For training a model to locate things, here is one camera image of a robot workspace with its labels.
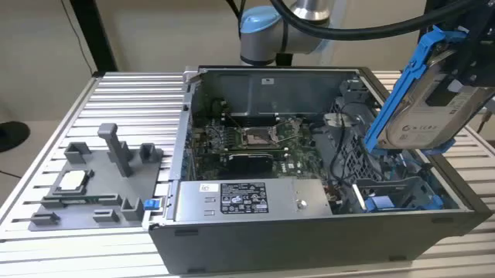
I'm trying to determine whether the hard disk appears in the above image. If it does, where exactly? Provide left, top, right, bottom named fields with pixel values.
left=366, top=196, right=442, bottom=213
left=366, top=24, right=495, bottom=157

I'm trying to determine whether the grey metal disk bay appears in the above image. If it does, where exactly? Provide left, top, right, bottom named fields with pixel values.
left=313, top=97, right=388, bottom=186

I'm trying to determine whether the green motherboard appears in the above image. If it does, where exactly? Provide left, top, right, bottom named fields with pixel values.
left=191, top=115, right=330, bottom=182

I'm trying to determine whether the CPU socket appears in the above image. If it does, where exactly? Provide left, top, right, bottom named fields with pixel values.
left=239, top=126, right=282, bottom=148

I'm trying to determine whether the black graphics card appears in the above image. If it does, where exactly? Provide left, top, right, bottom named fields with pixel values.
left=221, top=153, right=275, bottom=177

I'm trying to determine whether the silver power supply unit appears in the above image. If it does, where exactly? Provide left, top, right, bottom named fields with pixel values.
left=173, top=178, right=334, bottom=222

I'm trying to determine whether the open black PC case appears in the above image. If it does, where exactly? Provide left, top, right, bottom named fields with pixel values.
left=142, top=65, right=494, bottom=275

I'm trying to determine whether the grey parts rack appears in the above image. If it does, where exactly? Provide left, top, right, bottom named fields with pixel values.
left=29, top=123, right=166, bottom=232

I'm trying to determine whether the green RAM stick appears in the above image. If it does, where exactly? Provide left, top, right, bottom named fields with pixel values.
left=45, top=194, right=118, bottom=203

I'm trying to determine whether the silver CPU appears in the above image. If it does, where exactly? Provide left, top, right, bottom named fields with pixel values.
left=58, top=170, right=89, bottom=191

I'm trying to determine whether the black round base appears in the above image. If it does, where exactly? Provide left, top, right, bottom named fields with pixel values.
left=0, top=121, right=31, bottom=153

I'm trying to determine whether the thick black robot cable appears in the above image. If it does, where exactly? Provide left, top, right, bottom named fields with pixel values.
left=270, top=0, right=495, bottom=41

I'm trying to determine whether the thin black wire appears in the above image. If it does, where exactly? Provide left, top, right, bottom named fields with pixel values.
left=332, top=101, right=376, bottom=188

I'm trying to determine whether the black frame post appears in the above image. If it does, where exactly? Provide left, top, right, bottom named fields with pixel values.
left=70, top=0, right=119, bottom=73

